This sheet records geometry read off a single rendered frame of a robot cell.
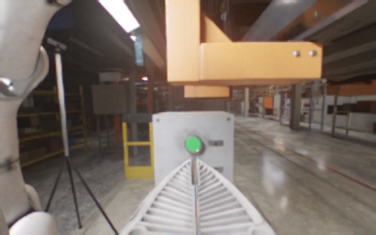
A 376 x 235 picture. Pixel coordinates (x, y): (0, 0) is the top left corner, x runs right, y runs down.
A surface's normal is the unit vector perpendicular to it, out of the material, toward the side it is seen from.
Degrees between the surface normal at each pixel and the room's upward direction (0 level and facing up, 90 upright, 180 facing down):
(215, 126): 90
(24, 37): 118
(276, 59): 90
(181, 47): 90
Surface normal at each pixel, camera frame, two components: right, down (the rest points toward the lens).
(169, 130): -0.03, 0.10
